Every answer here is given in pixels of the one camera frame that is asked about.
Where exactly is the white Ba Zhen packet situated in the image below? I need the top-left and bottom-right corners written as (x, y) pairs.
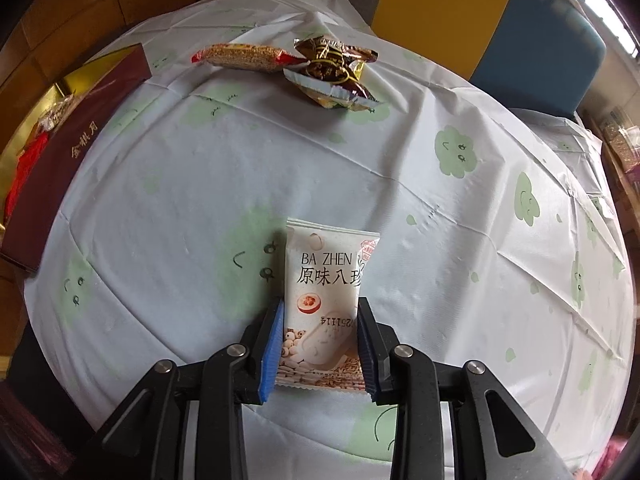
top-left (277, 218), bottom-right (380, 392)

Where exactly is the brown gold foil packet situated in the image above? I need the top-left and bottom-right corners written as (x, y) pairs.
top-left (283, 36), bottom-right (381, 112)

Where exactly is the red-end rice cracker bar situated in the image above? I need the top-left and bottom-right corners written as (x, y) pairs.
top-left (191, 44), bottom-right (307, 73)

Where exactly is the long red snack packet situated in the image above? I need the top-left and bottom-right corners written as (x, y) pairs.
top-left (3, 132), bottom-right (49, 223)

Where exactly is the white pastry packet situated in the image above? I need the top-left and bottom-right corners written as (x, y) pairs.
top-left (37, 94), bottom-right (79, 132)

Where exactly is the white green-cloud tablecloth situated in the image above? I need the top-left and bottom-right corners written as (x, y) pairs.
top-left (25, 0), bottom-right (636, 469)

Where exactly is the wooden side shelf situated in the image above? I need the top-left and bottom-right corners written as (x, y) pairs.
top-left (580, 106), bottom-right (639, 238)

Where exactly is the grey yellow blue chair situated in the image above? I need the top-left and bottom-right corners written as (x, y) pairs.
top-left (349, 0), bottom-right (606, 117)

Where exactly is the maroon gold gift box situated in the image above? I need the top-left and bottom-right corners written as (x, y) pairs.
top-left (1, 44), bottom-right (151, 273)

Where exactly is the window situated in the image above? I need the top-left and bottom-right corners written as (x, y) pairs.
top-left (578, 0), bottom-right (639, 62)

